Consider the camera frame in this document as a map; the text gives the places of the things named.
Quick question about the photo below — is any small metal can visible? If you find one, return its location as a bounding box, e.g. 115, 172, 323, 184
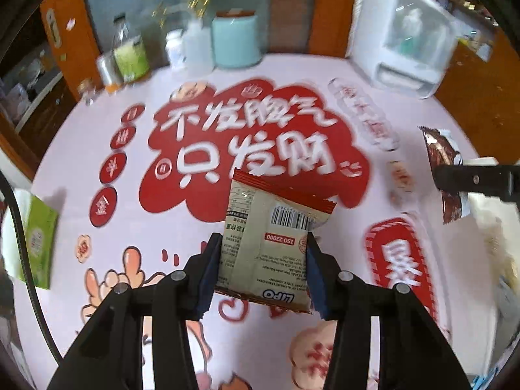
96, 51, 123, 92

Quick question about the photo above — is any white pill bottle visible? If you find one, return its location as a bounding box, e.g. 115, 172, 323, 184
164, 30, 188, 68

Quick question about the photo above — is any white plastic bin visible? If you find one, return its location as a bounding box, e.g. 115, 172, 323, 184
461, 156, 520, 374

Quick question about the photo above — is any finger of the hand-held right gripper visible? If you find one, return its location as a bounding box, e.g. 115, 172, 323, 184
433, 164, 520, 204

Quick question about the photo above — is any beige packet with red edges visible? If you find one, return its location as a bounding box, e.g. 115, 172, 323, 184
214, 168, 338, 314

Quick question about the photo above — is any brown snack packet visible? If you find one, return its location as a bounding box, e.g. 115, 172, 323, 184
418, 126, 472, 225

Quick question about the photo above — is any glass bottle with green label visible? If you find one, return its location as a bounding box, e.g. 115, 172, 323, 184
111, 14, 150, 84

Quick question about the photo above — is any black cable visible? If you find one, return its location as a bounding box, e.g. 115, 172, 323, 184
0, 171, 66, 368

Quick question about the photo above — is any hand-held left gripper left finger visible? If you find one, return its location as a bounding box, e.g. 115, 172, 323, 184
46, 232, 224, 390

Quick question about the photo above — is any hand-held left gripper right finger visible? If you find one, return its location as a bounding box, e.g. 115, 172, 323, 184
305, 231, 472, 390

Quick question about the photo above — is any white squeeze bottle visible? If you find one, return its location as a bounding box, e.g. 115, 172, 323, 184
181, 18, 214, 72

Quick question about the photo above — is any orange wooden cabinet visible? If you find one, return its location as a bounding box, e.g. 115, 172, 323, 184
431, 8, 520, 159

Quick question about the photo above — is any small glass cup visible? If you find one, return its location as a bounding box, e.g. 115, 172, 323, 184
79, 79, 98, 106

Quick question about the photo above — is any teal canister with brown lid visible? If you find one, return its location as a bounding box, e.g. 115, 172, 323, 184
211, 10, 263, 69

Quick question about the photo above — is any white sterilizer cabinet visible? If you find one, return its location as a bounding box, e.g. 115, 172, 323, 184
345, 0, 458, 99

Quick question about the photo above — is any glass door with gold ornament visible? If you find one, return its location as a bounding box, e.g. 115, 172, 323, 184
81, 0, 277, 61

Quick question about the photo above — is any green tissue box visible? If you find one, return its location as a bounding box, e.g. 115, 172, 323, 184
2, 189, 59, 291

